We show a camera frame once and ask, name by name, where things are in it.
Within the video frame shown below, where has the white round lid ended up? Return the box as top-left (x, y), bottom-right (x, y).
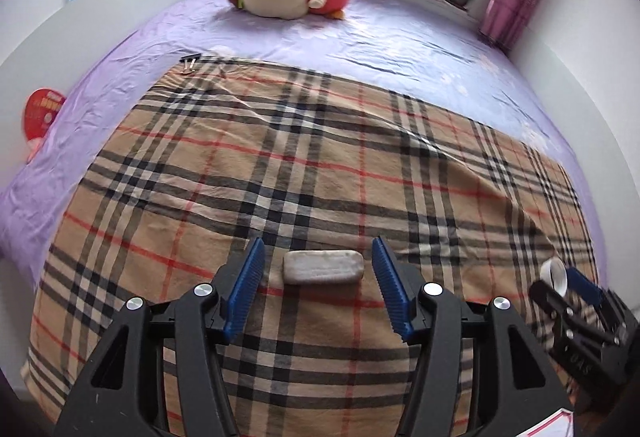
top-left (540, 256), bottom-right (568, 297)

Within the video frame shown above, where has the grey oblong eraser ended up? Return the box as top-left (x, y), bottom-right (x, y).
top-left (282, 249), bottom-right (364, 285)

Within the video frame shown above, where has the plaid beige blanket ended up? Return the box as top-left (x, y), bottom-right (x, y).
top-left (23, 57), bottom-right (597, 436)

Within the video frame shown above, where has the black binder clip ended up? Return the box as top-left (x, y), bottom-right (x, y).
top-left (179, 53), bottom-right (202, 75)

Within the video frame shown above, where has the red round hand fan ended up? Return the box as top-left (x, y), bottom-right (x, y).
top-left (22, 88), bottom-right (65, 159)

